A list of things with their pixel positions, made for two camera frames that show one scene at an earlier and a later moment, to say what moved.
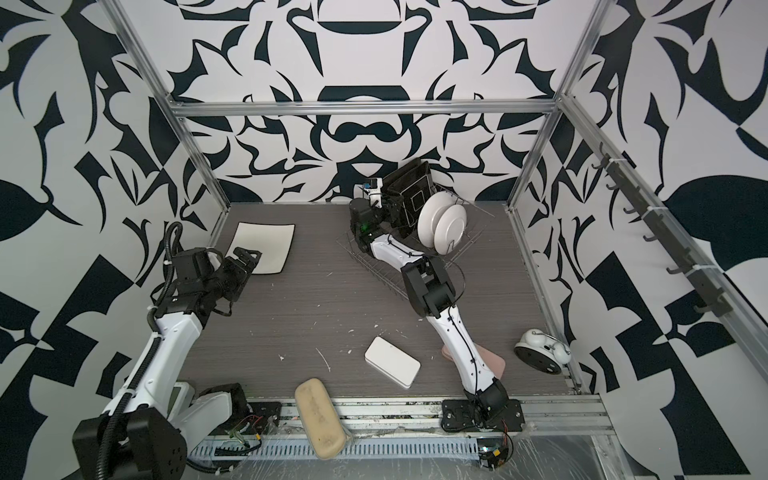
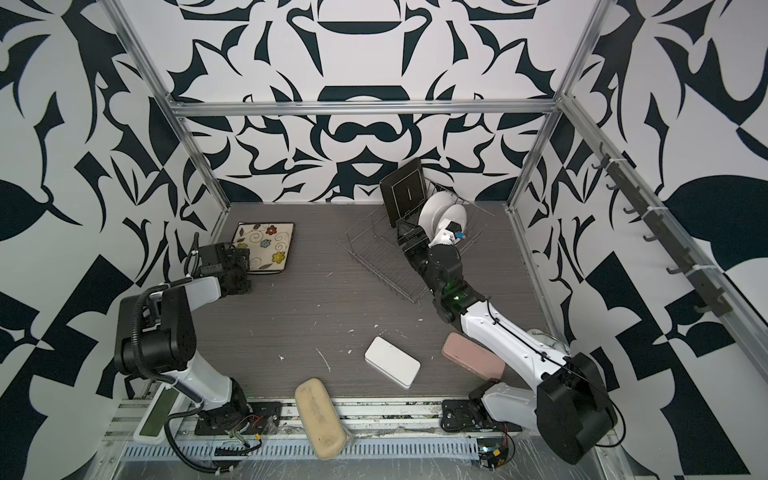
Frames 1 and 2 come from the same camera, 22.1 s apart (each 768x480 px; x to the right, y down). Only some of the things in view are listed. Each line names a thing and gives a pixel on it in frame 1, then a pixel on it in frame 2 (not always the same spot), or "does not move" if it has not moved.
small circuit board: x=493 y=452 does not move
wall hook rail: x=711 y=294 does not move
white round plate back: x=428 y=214 does not move
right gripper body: x=390 y=216 → x=425 y=259
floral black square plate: x=407 y=196 → x=269 y=245
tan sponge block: x=322 y=424 does not move
